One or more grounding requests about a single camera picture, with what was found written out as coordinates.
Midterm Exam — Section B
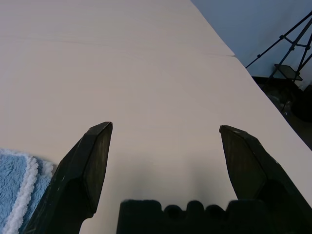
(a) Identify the blue fluffy rag white trim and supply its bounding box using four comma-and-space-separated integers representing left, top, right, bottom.
0, 147, 58, 234

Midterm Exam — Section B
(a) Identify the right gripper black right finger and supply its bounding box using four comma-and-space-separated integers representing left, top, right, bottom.
219, 124, 312, 234

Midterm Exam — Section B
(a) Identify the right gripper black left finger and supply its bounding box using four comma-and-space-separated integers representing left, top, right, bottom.
21, 121, 114, 234

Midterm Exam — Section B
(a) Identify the black camera tripod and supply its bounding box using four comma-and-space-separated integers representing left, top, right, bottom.
245, 9, 312, 81

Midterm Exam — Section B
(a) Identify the black tripod tray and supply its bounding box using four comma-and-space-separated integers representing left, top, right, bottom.
273, 63, 303, 81

